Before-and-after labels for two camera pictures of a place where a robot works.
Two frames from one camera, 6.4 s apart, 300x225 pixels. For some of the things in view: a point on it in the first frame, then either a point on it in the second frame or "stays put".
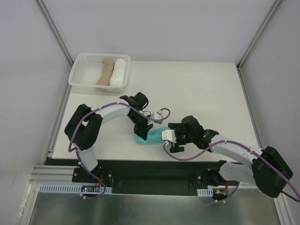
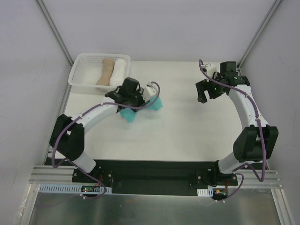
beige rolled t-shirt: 108,67 stays put
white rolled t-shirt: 118,75 stays put
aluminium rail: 63,175 stays put
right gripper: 178,137 → 209,86
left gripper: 143,129 → 137,102
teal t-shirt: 154,136 → 128,114
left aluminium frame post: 55,31 stays put
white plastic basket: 86,68 stays put
